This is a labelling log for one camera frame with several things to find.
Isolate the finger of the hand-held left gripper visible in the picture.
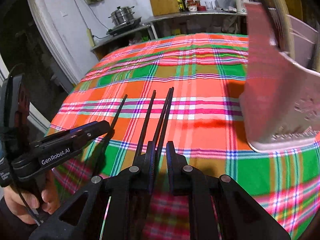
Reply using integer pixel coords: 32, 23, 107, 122
49, 121, 101, 137
29, 120, 112, 156

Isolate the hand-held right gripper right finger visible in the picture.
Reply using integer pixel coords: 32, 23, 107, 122
166, 141, 292, 240

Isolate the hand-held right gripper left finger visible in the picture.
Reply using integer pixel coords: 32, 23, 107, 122
29, 141, 155, 240

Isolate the black chopstick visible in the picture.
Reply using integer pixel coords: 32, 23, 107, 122
109, 94, 128, 130
156, 87, 175, 155
136, 90, 157, 157
150, 87, 173, 145

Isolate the pink utensil holder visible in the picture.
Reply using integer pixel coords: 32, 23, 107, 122
241, 1, 320, 153

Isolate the beige wooden chopstick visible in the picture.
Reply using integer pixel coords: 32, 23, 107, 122
272, 0, 292, 57
275, 0, 296, 58

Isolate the person's left hand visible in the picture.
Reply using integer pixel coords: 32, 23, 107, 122
4, 179, 61, 225

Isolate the plaid tablecloth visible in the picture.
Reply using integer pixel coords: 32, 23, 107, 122
46, 32, 320, 240

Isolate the beige power strip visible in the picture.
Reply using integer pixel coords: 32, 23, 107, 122
87, 29, 96, 48

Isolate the steel steamer pot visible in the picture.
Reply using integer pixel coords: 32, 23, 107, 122
109, 6, 136, 26

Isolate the steel kitchen counter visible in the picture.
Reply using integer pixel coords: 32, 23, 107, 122
90, 9, 250, 61

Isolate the clear plastic container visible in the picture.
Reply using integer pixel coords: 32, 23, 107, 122
214, 0, 237, 12

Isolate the white electric kettle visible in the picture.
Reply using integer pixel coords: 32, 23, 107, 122
234, 0, 254, 14

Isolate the white door frame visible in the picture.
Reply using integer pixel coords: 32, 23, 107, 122
25, 0, 81, 86

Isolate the black power cable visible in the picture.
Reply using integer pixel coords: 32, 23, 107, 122
68, 0, 111, 40

